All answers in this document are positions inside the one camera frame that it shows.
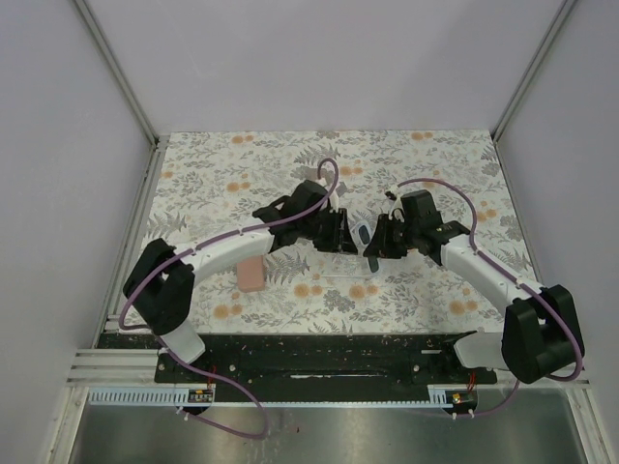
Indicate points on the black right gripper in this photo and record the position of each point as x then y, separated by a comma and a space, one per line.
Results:
379, 244

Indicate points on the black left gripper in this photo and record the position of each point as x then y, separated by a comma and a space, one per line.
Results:
339, 240

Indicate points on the white frame sunglasses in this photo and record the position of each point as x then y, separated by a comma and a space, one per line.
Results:
367, 241

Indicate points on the pink glasses case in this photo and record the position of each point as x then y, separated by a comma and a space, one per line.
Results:
251, 275

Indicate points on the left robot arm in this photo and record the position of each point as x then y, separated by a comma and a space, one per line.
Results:
161, 283

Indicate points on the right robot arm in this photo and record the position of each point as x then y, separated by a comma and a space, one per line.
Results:
540, 337

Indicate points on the floral tablecloth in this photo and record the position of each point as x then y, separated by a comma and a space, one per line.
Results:
210, 182

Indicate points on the steel floor panel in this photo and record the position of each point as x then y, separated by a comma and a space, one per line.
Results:
539, 426

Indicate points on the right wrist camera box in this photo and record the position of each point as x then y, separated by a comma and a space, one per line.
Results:
419, 209

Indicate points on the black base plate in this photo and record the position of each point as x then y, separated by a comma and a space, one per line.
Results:
410, 358

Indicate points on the left aluminium frame post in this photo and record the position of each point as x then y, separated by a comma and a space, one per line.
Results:
103, 45

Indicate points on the aluminium frame post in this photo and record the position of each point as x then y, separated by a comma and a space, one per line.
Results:
103, 45
534, 67

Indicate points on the white slotted cable duct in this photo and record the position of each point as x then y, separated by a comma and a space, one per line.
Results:
176, 397

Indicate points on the right aluminium frame post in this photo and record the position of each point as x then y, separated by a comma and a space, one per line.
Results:
534, 67

